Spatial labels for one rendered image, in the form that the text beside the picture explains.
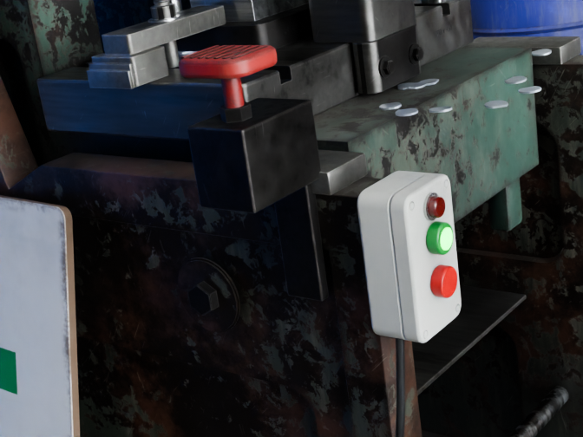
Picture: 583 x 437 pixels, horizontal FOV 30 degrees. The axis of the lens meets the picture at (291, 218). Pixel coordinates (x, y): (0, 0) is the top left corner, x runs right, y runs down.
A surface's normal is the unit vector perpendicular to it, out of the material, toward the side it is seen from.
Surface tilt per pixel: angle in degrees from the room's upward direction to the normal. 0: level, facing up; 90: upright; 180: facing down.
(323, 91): 90
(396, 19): 90
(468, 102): 90
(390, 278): 90
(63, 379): 78
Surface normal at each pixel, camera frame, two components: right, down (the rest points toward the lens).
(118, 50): -0.59, 0.34
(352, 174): 0.79, 0.10
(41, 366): -0.65, 0.13
